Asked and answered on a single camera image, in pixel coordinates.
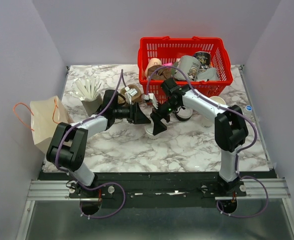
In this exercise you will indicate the stack of white lids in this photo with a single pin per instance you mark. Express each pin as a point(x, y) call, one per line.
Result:
point(183, 114)

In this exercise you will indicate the brown cardboard cup carrier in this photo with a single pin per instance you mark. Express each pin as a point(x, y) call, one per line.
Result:
point(136, 99)

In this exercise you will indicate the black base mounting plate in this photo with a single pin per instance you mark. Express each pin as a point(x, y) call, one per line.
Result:
point(141, 190)

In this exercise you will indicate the aluminium rail frame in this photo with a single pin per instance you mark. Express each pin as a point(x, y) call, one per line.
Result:
point(51, 214)

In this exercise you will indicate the clear plastic water bottle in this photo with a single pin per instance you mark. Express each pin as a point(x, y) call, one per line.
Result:
point(248, 110)

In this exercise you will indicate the beige cup in basket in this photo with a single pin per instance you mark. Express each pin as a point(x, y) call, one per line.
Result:
point(152, 62)

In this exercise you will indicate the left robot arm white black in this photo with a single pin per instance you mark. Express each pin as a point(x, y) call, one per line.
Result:
point(67, 147)

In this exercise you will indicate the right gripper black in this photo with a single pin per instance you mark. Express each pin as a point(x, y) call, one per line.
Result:
point(156, 116)

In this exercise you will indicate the grey pouch in basket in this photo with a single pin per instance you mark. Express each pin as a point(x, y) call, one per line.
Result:
point(209, 74)

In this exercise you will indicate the pink item in basket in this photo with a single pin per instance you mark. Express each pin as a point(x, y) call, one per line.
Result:
point(168, 65)

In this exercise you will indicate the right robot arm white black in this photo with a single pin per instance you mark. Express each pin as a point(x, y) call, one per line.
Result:
point(230, 127)

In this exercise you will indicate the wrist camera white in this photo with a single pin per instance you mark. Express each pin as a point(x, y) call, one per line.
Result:
point(151, 99)
point(129, 94)

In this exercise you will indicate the white paper takeout bag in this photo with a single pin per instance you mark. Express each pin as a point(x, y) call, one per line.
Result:
point(45, 116)

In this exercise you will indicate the brown fabric scrunchie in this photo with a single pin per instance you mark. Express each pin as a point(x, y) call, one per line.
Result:
point(159, 75)

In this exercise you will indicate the single white paper cup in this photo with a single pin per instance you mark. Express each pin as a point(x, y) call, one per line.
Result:
point(149, 131)

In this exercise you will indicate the grey felt straw holder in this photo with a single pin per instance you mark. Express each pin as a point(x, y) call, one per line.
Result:
point(92, 107)

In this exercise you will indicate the grey printed cup in basket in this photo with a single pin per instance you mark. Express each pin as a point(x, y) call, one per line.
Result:
point(189, 65)

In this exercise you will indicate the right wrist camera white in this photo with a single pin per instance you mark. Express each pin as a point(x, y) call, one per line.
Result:
point(151, 99)

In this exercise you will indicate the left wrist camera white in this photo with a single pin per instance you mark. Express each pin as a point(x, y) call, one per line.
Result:
point(129, 94)

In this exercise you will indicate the black printed cup in basket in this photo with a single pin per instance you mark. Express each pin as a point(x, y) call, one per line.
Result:
point(204, 58)

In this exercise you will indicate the stack of white paper cups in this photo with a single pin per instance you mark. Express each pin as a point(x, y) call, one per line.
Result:
point(207, 120)

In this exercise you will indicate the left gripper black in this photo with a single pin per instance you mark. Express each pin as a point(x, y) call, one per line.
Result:
point(136, 116)

